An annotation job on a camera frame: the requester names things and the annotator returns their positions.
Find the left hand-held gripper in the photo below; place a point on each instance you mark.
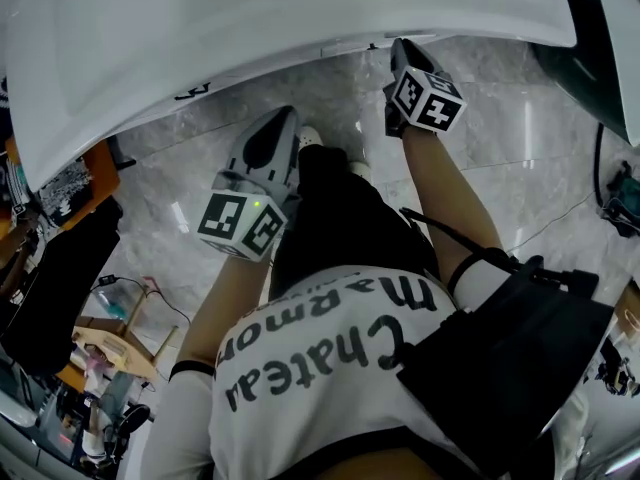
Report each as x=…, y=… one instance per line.
x=260, y=168

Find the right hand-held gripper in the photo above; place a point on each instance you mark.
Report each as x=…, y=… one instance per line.
x=425, y=100

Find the person's right forearm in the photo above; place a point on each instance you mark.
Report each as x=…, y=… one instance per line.
x=440, y=188

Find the person's left forearm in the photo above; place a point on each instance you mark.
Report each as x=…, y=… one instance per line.
x=225, y=298

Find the white sink counter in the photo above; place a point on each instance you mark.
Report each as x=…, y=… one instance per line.
x=250, y=13

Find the white shoe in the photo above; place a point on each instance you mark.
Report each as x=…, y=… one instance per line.
x=361, y=169
x=310, y=137

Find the black shorts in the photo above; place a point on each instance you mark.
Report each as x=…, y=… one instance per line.
x=345, y=223

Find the orange box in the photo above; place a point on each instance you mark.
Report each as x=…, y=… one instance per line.
x=102, y=173

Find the dark green white-rimmed fixture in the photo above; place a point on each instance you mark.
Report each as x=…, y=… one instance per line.
x=600, y=43

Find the black power adapter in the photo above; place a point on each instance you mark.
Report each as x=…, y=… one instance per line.
x=107, y=280

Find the white arm sleeve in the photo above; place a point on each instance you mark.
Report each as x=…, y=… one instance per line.
x=180, y=428
x=482, y=285

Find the black white patterned cloth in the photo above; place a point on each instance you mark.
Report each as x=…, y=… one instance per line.
x=67, y=193

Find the white printed shirt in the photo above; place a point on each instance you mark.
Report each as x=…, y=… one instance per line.
x=310, y=368

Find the teal power tool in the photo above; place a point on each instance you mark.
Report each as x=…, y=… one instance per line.
x=625, y=193

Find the wooden stool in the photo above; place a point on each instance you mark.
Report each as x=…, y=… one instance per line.
x=117, y=343

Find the black hanging garment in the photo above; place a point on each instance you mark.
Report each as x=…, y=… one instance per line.
x=60, y=288

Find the black chest bag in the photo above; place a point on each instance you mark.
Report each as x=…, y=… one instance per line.
x=510, y=358

